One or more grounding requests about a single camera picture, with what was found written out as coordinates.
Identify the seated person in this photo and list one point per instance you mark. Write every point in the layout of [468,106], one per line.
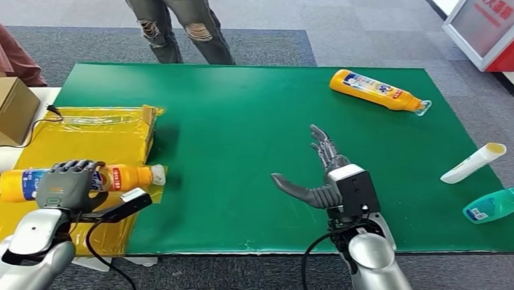
[0,55]

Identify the standing person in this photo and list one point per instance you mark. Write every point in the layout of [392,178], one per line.
[176,7]

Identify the green table mat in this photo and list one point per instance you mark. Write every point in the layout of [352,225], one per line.
[239,138]

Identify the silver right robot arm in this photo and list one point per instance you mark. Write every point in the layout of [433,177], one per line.
[378,273]

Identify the white paper sheet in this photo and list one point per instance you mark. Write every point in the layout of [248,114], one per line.
[90,264]

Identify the red and white sign stand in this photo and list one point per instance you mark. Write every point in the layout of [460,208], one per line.
[496,29]

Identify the white tube bottle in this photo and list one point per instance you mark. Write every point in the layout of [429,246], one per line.
[471,163]

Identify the yellow labelled plastic bottle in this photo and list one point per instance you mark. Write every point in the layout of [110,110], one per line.
[123,176]
[370,90]

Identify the yellow film wrapped box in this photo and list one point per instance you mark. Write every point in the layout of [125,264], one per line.
[90,139]

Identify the teal plastic bottle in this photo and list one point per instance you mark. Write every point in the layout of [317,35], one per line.
[496,205]

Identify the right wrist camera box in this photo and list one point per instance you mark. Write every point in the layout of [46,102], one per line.
[356,189]

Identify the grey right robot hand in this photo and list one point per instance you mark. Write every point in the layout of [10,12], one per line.
[320,195]

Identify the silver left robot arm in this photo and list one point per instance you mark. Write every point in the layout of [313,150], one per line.
[27,255]

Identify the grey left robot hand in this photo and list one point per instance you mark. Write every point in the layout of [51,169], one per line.
[63,189]

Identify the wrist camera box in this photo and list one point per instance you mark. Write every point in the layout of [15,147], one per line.
[126,203]
[356,189]

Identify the brown cardboard box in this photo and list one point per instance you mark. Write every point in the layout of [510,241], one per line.
[3,108]

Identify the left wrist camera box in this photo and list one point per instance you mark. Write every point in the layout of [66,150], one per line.
[126,203]

